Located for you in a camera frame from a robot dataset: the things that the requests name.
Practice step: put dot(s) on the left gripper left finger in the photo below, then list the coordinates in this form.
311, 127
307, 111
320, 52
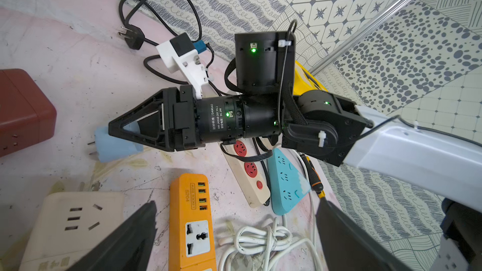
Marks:
128, 247

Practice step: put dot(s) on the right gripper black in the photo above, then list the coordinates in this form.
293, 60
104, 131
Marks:
188, 123

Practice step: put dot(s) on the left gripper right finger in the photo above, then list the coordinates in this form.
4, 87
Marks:
348, 247

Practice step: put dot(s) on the blue plug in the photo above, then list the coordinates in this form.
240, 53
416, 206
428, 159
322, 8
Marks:
109, 148

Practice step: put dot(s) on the orange power strip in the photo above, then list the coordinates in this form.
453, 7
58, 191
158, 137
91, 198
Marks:
191, 238

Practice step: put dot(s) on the pink deer cube adapter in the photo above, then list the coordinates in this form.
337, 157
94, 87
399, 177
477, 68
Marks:
70, 225

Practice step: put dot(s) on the light blue triangular socket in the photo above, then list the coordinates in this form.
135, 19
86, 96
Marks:
288, 185

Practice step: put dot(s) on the white long power strip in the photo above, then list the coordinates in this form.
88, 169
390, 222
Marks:
249, 175

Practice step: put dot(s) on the dark red cube adapter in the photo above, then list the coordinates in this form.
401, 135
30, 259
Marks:
27, 115

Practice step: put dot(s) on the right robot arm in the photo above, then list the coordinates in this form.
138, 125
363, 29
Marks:
337, 130

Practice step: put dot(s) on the black screwdriver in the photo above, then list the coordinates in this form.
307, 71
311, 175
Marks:
313, 176

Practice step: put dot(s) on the yellow black toolbox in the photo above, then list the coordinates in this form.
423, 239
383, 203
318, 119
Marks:
304, 81

